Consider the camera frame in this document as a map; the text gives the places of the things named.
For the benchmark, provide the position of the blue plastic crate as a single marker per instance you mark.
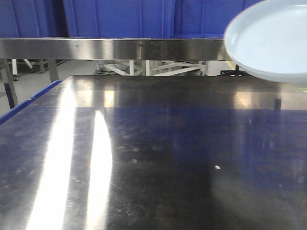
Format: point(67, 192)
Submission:
point(32, 19)
point(205, 18)
point(119, 18)

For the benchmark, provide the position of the blue plastic crate left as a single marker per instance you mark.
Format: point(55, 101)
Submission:
point(32, 19)

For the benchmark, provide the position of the light blue plate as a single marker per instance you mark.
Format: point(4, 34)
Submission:
point(269, 40)

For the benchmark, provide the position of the stainless steel shelf rail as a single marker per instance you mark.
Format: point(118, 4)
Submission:
point(113, 49)

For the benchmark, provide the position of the blue plastic crate right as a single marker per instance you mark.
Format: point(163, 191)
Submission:
point(205, 18)

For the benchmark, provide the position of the black office chair base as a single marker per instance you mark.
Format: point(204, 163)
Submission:
point(236, 72)

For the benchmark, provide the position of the white metal frame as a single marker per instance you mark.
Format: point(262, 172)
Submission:
point(150, 68)

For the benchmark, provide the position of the steel shelf leg left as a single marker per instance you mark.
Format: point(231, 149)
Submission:
point(8, 84)

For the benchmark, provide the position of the blue plastic crate middle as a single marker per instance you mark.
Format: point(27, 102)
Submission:
point(119, 18)

